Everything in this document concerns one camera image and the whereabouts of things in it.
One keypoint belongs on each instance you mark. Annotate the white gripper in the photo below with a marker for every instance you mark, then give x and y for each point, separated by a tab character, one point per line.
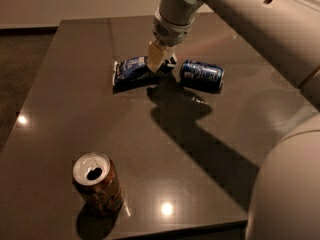
170	32

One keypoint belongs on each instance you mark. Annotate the blue chip bag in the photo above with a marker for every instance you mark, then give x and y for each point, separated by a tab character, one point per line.
134	71

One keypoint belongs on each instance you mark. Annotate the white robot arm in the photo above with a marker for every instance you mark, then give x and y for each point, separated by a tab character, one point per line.
282	197

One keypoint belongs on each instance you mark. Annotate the blue pepsi can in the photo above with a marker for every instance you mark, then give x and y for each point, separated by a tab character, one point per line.
201	76

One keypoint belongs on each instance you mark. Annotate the orange soda can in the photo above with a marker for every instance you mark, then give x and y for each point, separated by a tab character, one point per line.
96	179

